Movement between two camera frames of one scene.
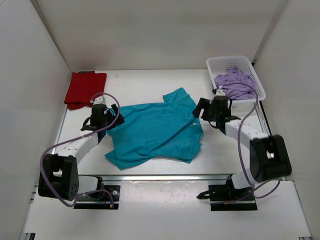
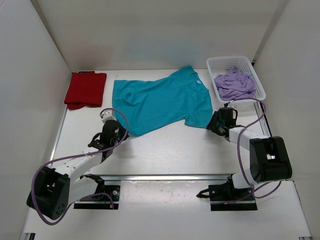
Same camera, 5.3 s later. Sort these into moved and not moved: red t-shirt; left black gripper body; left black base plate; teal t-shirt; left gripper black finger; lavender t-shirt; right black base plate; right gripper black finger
Moved: left black gripper body; teal t-shirt; left gripper black finger; right gripper black finger
Not moved: right black base plate; red t-shirt; left black base plate; lavender t-shirt
